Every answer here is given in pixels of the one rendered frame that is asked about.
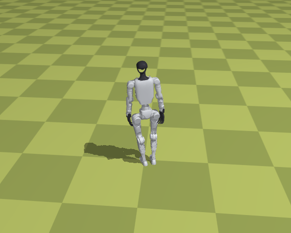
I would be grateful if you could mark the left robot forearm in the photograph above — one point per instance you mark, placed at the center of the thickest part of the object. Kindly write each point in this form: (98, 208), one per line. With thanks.
(129, 106)

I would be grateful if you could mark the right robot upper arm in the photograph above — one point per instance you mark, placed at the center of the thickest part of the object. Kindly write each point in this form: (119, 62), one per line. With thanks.
(157, 87)

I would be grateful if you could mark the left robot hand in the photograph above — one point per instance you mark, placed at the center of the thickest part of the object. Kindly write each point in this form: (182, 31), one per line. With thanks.
(128, 117)

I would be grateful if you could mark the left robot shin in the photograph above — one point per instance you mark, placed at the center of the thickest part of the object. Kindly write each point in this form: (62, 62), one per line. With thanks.
(141, 148)

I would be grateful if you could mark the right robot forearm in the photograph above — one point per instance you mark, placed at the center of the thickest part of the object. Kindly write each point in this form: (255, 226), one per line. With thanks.
(160, 103)

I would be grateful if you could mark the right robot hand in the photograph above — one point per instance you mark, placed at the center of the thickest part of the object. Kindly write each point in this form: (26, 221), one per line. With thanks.
(161, 119)

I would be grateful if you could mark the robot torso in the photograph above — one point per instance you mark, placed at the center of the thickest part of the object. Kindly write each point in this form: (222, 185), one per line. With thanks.
(144, 92)

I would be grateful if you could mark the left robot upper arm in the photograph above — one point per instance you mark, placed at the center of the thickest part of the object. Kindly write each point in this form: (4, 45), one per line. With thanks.
(130, 86)

